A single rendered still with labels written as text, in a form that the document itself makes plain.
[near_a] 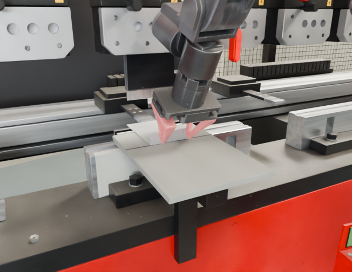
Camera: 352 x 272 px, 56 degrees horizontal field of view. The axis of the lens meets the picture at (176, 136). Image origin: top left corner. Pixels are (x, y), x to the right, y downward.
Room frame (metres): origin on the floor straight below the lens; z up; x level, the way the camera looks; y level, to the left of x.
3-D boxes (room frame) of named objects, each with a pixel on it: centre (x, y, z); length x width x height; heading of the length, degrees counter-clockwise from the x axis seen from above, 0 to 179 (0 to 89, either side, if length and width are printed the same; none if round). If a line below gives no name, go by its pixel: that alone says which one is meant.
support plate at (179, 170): (0.53, -0.01, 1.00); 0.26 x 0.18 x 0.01; 26
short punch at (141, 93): (0.67, 0.05, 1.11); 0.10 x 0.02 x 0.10; 116
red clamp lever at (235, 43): (0.68, -0.11, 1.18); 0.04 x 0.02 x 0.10; 26
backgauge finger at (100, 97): (0.81, 0.12, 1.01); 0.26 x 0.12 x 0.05; 26
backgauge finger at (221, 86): (0.98, -0.22, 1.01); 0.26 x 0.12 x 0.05; 26
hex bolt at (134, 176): (0.59, 0.08, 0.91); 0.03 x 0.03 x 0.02
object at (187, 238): (0.50, -0.03, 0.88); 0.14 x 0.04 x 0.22; 26
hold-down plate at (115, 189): (0.63, -0.01, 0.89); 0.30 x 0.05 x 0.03; 116
